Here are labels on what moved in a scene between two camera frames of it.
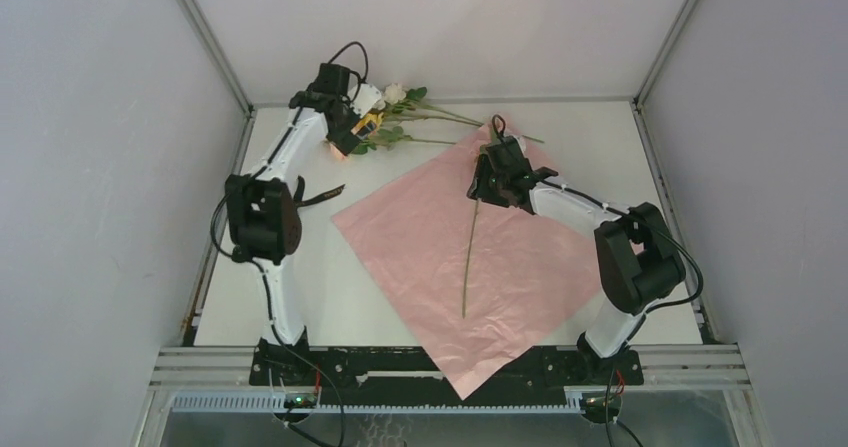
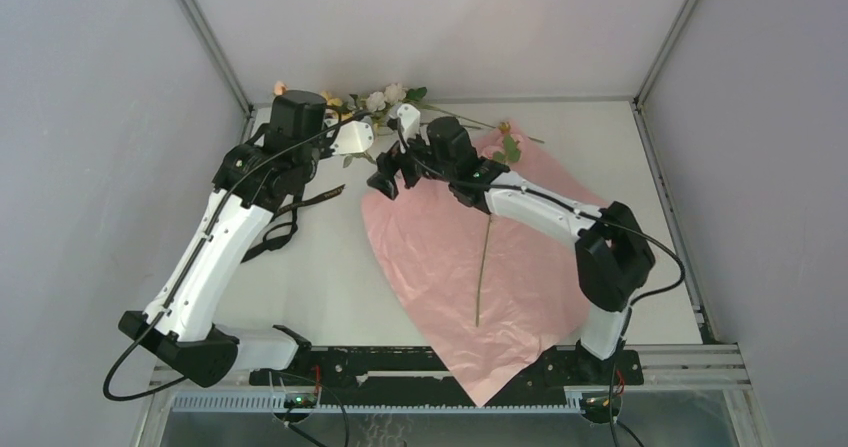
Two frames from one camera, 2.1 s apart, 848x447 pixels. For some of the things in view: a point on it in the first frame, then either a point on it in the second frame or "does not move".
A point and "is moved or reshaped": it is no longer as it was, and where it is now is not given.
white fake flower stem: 406,105 does not move
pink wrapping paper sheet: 533,279 does not move
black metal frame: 391,375 does not move
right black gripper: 478,187 to 389,164
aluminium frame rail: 211,48 does not move
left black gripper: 345,140 to 326,137
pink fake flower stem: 389,137 is moved or reshaped
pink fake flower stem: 469,260 to 509,153
